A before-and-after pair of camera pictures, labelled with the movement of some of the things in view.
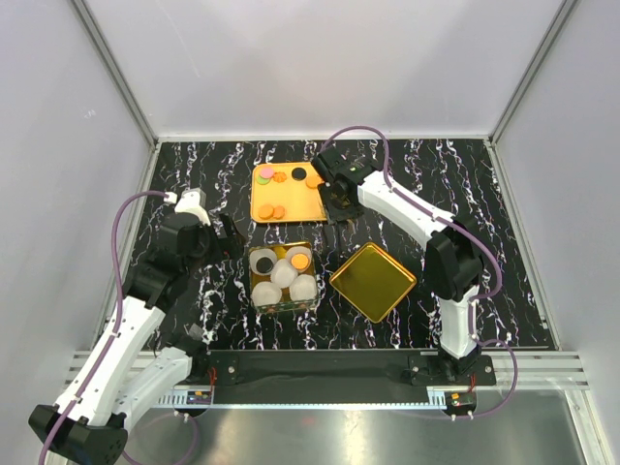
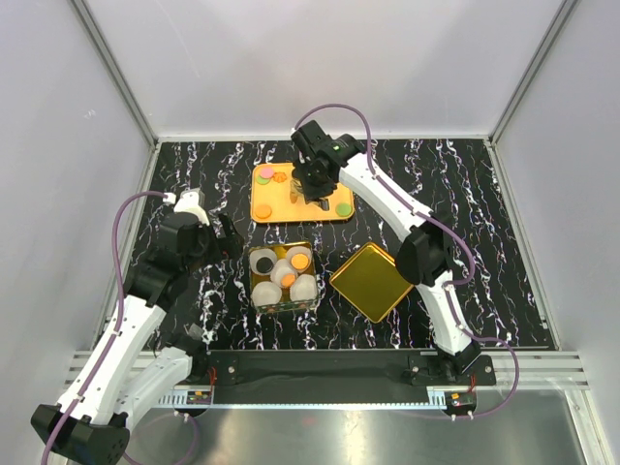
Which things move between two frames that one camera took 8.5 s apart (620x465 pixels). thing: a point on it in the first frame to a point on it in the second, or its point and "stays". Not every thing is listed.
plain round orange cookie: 278,212 to 288,280
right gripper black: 335,215 to 310,193
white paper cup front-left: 265,293 stays
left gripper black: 225,248 stays
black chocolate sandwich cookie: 264,264 stays
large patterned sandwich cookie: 299,261 stays
